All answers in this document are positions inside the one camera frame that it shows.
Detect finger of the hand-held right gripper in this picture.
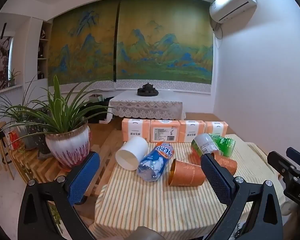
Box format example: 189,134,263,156
286,147,300,175
267,151,297,178

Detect blue label plastic bottle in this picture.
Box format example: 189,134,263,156
137,141,175,182

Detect orange tissue pack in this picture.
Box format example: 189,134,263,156
150,119,180,143
121,118,151,143
204,121,228,138
178,120,206,142

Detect green plastic bottle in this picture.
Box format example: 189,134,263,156
209,133,237,157

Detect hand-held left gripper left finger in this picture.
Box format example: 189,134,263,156
17,151,101,240

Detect striped tablecloth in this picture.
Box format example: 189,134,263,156
89,134,287,240

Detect white paper cup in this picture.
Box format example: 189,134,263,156
115,136,148,172

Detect orange paper cup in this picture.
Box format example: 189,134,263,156
168,158,207,187
213,152,238,176

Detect air conditioner pipe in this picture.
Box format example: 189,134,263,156
211,21,225,40

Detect potted plant purple-white pot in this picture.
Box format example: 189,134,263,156
0,74,116,170

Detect wooden slatted rack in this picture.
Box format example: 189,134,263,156
11,127,123,198

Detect black bag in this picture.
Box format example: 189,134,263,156
79,96,115,124

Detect landscape wall hanging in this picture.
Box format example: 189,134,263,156
48,1,120,91
115,0,214,95

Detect red plastic bag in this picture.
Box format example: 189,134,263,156
9,131,21,151

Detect potted plant dark pot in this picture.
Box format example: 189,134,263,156
0,76,53,156

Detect pale yellow cloth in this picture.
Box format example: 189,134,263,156
244,142,287,180

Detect dark tea set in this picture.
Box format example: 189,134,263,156
137,82,159,97

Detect white wall shelf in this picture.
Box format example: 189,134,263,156
37,21,52,81

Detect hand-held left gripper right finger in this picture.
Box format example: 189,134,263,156
201,152,283,240

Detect table with lace cloth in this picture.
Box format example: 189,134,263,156
106,90,187,124

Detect white air conditioner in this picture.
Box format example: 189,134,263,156
209,0,257,22

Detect small windowsill plant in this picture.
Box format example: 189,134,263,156
7,68,22,87

